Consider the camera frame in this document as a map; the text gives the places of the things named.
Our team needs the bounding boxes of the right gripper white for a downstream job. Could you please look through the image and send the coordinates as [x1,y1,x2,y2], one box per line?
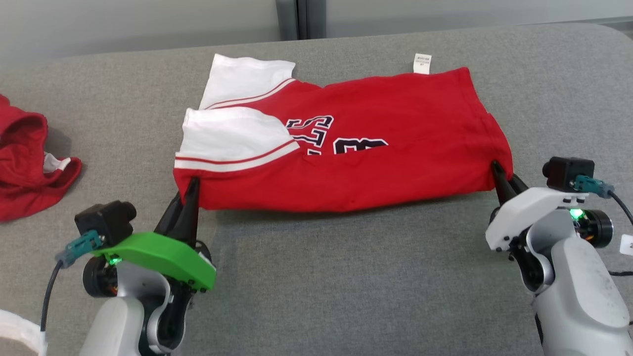
[486,160,590,253]

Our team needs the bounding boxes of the left arm cable teal plug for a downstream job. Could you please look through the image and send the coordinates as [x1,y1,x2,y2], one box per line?
[40,229,105,333]

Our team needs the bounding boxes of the right arm cable teal plug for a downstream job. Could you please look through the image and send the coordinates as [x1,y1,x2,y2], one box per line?
[573,175,633,225]

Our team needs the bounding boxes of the red shorts white side stripe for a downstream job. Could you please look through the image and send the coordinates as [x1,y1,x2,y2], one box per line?
[0,94,83,222]

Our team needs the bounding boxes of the grey partition post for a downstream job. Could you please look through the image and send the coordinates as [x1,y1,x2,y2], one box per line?
[275,0,328,41]

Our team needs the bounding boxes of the arm cable teal plug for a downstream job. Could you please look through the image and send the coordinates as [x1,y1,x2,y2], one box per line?
[40,229,105,333]
[573,175,633,225]

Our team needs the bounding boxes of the white tape strip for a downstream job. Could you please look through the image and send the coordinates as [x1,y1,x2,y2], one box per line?
[0,309,48,356]

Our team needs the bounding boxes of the red jersey shirt white sleeves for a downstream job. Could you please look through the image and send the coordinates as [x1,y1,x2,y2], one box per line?
[173,53,514,214]

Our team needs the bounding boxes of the silver metal rail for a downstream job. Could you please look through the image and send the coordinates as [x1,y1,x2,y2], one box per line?
[519,17,633,29]

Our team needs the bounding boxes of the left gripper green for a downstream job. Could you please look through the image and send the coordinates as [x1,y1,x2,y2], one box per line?
[91,177,217,291]

